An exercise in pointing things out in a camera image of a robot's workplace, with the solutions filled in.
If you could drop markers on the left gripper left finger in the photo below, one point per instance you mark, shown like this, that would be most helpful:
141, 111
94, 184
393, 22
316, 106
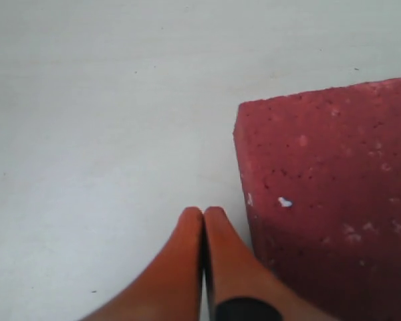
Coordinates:
170, 287

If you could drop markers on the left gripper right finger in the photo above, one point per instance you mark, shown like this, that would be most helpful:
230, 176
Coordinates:
239, 287

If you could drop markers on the red brick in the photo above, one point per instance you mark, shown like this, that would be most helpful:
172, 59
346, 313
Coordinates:
321, 175

